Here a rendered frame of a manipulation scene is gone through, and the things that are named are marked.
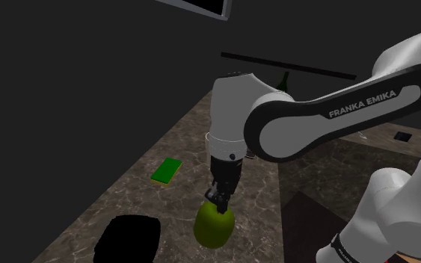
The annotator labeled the green and yellow sponge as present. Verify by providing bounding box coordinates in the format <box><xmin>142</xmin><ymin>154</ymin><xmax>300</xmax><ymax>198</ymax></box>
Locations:
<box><xmin>150</xmin><ymin>157</ymin><xmax>183</xmax><ymax>187</ymax></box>

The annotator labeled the black round object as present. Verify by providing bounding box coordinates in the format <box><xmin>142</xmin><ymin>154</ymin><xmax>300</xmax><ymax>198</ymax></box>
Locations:
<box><xmin>93</xmin><ymin>214</ymin><xmax>162</xmax><ymax>263</ymax></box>

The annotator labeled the dark maroon robot stand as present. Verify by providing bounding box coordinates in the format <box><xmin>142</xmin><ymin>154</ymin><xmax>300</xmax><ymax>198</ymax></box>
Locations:
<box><xmin>281</xmin><ymin>191</ymin><xmax>350</xmax><ymax>263</ymax></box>

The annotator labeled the small black square object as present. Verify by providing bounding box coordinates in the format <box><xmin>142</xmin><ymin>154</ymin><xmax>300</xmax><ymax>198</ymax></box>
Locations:
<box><xmin>393</xmin><ymin>131</ymin><xmax>413</xmax><ymax>143</ymax></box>

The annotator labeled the dark green bottle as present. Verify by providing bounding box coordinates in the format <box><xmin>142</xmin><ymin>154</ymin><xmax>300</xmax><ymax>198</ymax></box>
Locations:
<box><xmin>276</xmin><ymin>71</ymin><xmax>291</xmax><ymax>93</ymax></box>

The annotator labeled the grey framed window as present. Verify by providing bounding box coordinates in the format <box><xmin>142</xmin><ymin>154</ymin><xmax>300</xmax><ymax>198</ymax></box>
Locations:
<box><xmin>155</xmin><ymin>0</ymin><xmax>233</xmax><ymax>22</ymax></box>

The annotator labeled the green round fruit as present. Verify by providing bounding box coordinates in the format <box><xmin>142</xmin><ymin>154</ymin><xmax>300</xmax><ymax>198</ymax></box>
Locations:
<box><xmin>193</xmin><ymin>201</ymin><xmax>236</xmax><ymax>250</ymax></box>

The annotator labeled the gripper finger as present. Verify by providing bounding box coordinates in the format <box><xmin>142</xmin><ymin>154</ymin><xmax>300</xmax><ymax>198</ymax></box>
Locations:
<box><xmin>216</xmin><ymin>189</ymin><xmax>231</xmax><ymax>215</ymax></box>
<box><xmin>204</xmin><ymin>181</ymin><xmax>221</xmax><ymax>204</ymax></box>

